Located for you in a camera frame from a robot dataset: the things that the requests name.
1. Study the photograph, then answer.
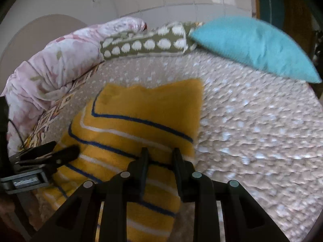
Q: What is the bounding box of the patterned bed sheet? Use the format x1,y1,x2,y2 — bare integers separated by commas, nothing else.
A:
24,63,106,152

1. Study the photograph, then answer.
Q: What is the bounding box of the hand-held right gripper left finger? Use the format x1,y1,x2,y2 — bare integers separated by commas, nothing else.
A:
30,147,150,242

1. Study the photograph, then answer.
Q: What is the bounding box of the black cable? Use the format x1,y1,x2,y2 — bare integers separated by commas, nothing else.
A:
7,119,27,149

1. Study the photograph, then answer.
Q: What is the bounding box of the grey quilted bedspread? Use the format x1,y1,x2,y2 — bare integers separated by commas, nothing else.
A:
24,49,323,242

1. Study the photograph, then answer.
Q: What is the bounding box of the pink floral duvet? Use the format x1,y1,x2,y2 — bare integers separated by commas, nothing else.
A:
1,17,147,155

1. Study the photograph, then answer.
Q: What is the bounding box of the yellow striped sweater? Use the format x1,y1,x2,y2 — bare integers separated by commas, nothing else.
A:
42,79,204,242

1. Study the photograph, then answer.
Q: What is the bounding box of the teal pillow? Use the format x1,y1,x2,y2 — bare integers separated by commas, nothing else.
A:
188,16,323,84

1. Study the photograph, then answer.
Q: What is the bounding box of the wooden door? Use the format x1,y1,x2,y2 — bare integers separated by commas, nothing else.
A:
285,0,315,44

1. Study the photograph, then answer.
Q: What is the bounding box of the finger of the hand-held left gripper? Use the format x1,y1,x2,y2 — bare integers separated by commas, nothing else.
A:
19,144,81,167
9,141,57,162

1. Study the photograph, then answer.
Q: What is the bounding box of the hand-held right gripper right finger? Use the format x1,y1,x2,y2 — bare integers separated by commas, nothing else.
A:
172,147,290,242

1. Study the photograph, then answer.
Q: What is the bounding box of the green polka-dot pillow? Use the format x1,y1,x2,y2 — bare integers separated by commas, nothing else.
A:
99,21,203,61

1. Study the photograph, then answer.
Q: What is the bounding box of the beige rounded headboard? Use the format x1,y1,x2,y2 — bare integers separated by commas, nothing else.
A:
0,15,89,87

